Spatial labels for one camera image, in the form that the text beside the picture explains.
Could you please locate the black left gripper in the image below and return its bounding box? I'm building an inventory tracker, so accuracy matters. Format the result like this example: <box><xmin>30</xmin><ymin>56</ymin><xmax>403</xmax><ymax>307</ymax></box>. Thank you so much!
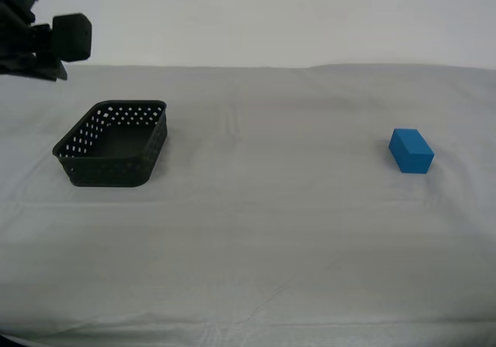
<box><xmin>0</xmin><ymin>0</ymin><xmax>93</xmax><ymax>82</ymax></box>

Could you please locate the blue rectangular block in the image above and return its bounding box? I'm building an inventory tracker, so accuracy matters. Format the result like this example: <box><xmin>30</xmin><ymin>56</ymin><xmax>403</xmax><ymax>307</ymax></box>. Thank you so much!
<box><xmin>388</xmin><ymin>128</ymin><xmax>436</xmax><ymax>174</ymax></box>

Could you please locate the black perforated plastic basket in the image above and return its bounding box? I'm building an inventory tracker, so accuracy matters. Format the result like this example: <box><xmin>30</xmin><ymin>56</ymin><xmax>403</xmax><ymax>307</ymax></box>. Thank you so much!
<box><xmin>51</xmin><ymin>99</ymin><xmax>169</xmax><ymax>188</ymax></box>

